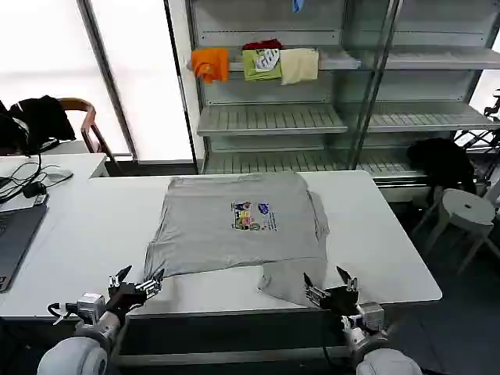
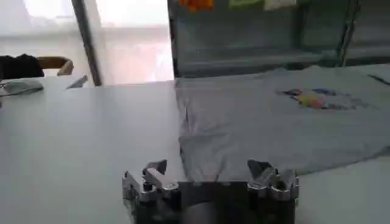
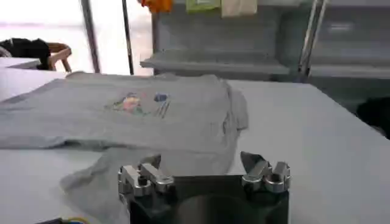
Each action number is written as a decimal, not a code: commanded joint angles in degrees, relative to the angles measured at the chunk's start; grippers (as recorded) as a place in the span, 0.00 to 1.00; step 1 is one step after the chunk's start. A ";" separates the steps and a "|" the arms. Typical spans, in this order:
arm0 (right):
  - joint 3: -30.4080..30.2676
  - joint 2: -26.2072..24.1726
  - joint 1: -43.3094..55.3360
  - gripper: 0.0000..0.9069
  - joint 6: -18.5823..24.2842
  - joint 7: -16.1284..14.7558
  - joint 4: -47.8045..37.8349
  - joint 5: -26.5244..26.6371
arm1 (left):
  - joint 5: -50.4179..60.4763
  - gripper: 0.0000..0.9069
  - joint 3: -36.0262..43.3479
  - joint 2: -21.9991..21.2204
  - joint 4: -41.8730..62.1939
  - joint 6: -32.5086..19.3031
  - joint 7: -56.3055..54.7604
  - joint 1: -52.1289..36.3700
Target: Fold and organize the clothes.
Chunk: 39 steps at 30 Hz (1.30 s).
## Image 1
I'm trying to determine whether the pale grey flat mouse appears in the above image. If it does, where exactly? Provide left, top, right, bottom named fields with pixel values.
left=38, top=168, right=74, bottom=184

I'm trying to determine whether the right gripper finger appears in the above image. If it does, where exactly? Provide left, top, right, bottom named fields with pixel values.
left=336, top=266, right=359, bottom=292
left=303, top=273, right=333, bottom=309

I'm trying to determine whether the grey window frame bar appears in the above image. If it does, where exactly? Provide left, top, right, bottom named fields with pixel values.
left=77, top=0, right=138, bottom=161

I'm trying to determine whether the black power adapter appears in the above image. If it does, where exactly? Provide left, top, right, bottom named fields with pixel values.
left=22, top=182, right=47, bottom=198

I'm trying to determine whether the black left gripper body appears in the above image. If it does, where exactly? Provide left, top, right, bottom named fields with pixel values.
left=104, top=281, right=148, bottom=313

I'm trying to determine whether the black metal folding frame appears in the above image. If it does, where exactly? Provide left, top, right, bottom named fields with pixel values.
left=452, top=88, right=500, bottom=196

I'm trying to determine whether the white round stool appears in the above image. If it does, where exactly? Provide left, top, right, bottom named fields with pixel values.
left=412, top=187, right=497, bottom=277

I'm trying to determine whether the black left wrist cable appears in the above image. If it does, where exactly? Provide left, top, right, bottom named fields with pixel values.
left=47, top=302, right=79, bottom=325

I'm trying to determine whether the black bag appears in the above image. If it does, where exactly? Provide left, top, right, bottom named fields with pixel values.
left=405, top=137, right=477, bottom=196

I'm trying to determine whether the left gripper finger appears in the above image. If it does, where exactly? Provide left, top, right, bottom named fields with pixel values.
left=134, top=269, right=166, bottom=300
left=109, top=266, right=133, bottom=288

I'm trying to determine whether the grey printed t-shirt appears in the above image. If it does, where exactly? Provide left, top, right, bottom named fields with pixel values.
left=143, top=173, right=332, bottom=309

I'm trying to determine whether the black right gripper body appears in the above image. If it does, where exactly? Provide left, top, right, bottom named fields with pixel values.
left=327, top=285, right=363, bottom=317

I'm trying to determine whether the wooden chair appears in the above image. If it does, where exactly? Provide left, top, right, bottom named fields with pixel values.
left=58, top=97, right=118, bottom=165

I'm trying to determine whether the dark grey laptop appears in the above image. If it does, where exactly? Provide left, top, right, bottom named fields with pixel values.
left=0, top=202, right=48, bottom=293

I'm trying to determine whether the black window frame bar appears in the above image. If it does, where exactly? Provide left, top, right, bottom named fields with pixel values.
left=163, top=0, right=198, bottom=163

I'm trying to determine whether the grey metal shelf rack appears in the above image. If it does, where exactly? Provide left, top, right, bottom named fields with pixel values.
left=183, top=0, right=500, bottom=184

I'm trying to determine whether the black desk cable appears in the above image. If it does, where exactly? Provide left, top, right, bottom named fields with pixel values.
left=0, top=152, right=75, bottom=204

